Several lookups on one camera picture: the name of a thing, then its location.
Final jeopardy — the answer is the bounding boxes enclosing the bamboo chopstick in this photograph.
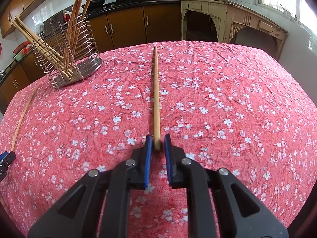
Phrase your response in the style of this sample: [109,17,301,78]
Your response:
[10,85,39,152]
[64,0,82,79]
[70,0,92,56]
[154,47,161,151]
[12,20,72,80]
[14,15,75,78]

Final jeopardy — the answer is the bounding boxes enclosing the brown lower kitchen cabinets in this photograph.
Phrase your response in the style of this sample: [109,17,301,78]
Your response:
[1,0,181,113]

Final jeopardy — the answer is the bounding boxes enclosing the red green basins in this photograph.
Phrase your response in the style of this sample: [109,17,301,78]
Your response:
[13,40,32,62]

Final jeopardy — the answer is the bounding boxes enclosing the pink floral tablecloth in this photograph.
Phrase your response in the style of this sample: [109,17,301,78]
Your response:
[1,41,316,234]

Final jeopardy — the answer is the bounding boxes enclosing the black wok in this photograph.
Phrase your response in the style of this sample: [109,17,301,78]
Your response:
[85,0,106,13]

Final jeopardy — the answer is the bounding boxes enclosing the cream side table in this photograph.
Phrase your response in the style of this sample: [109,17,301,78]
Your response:
[180,0,288,60]

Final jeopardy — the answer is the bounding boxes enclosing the metal wire utensil holder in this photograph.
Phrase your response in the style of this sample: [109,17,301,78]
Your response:
[33,16,102,89]

